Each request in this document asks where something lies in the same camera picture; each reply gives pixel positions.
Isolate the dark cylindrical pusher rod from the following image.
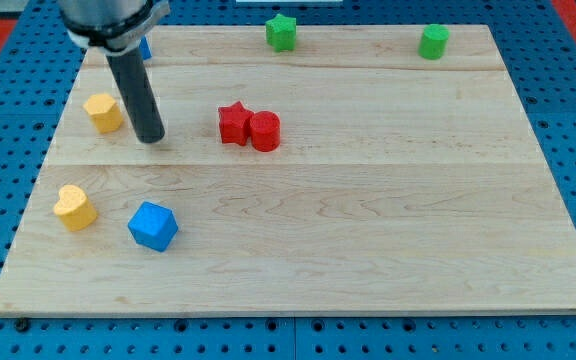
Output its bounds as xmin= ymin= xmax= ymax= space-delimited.
xmin=106 ymin=48 xmax=165 ymax=144

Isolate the blue block behind arm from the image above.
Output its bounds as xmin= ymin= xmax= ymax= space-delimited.
xmin=139 ymin=36 xmax=152 ymax=61

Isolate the yellow heart block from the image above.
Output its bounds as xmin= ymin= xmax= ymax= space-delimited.
xmin=53 ymin=184 xmax=98 ymax=232

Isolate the yellow hexagon block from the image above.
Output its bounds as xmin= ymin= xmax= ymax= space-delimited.
xmin=83 ymin=93 xmax=123 ymax=134

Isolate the red star block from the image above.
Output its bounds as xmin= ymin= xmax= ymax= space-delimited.
xmin=218 ymin=101 xmax=254 ymax=146

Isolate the red cylinder block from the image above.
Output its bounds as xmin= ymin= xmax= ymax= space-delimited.
xmin=250 ymin=111 xmax=281 ymax=152

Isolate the green star block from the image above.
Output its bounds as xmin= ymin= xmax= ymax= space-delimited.
xmin=265 ymin=14 xmax=297 ymax=52

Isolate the blue cube block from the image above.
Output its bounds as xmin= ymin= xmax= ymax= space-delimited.
xmin=128 ymin=202 xmax=179 ymax=252

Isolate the wooden board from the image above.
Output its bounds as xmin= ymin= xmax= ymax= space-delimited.
xmin=0 ymin=25 xmax=576 ymax=318

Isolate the green cylinder block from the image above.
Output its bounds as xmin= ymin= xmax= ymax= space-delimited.
xmin=418 ymin=24 xmax=450 ymax=60

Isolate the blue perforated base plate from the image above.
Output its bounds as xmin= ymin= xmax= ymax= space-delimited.
xmin=0 ymin=0 xmax=576 ymax=359

